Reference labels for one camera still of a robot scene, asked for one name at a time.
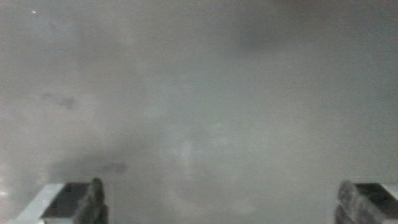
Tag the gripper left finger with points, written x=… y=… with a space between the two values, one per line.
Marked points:
x=66 y=204

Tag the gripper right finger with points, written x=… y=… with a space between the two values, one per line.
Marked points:
x=366 y=203

